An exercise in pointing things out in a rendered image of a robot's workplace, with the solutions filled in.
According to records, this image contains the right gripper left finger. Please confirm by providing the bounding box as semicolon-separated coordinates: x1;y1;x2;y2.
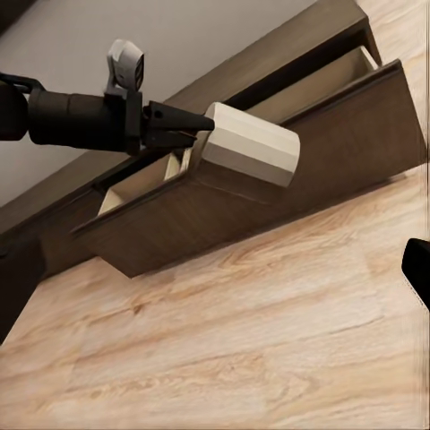
0;238;47;346

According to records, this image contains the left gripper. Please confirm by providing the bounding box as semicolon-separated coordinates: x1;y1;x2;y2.
66;90;216;157

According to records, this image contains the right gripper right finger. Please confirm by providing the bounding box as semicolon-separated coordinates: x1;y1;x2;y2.
401;238;430;309

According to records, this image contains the pillar candle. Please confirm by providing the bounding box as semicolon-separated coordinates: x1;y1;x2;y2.
176;103;300;205

